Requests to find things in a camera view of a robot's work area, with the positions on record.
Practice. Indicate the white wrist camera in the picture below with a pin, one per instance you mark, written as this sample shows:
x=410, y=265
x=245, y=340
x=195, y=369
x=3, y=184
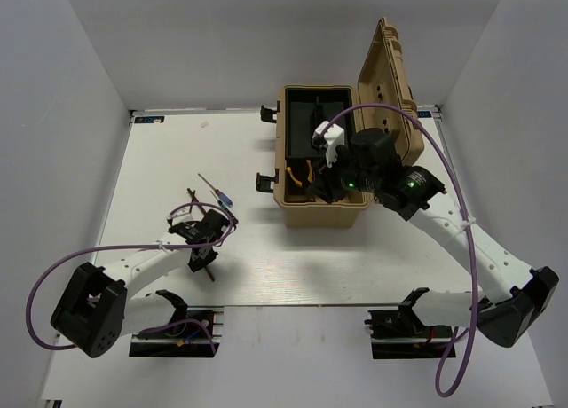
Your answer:
x=179, y=216
x=329, y=136

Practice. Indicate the yellow handled needle-nose pliers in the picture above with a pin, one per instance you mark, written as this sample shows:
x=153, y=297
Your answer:
x=307, y=174

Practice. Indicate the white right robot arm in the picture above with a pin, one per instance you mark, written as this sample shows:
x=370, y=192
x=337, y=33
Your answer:
x=507, y=295

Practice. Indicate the tan plastic toolbox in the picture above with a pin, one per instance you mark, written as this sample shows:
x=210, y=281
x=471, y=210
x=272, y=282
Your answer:
x=381, y=99

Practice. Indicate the black front toolbox latch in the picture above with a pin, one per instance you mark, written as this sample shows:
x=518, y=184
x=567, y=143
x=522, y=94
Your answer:
x=267, y=184

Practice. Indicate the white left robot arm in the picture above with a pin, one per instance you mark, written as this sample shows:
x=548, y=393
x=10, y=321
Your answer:
x=102, y=303

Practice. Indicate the black toolbox latch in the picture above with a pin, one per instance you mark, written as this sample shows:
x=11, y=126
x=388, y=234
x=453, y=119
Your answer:
x=270, y=115
x=267, y=184

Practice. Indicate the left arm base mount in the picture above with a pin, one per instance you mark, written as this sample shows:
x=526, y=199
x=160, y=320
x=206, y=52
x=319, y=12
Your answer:
x=183, y=341

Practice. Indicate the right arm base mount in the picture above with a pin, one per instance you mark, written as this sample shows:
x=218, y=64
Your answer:
x=394, y=338

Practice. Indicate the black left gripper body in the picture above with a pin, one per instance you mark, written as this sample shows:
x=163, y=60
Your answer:
x=200, y=262

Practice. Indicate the black rear toolbox latch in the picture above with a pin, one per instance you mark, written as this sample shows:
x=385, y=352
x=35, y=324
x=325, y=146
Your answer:
x=270, y=115

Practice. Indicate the yellow handled small pliers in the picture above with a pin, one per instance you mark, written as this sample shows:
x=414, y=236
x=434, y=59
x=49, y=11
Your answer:
x=297, y=182

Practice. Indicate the black toolbox tray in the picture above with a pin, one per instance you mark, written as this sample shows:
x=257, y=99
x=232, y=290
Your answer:
x=305, y=109

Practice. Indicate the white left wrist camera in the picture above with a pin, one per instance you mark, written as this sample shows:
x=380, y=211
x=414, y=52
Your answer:
x=179, y=216

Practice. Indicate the blue handled screwdriver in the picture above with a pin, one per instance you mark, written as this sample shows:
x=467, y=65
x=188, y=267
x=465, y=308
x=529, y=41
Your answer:
x=207, y=182

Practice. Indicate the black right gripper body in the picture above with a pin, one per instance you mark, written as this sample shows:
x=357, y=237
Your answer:
x=345, y=176

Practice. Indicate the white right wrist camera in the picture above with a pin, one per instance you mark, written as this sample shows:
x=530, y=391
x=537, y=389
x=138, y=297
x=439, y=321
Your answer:
x=329, y=136

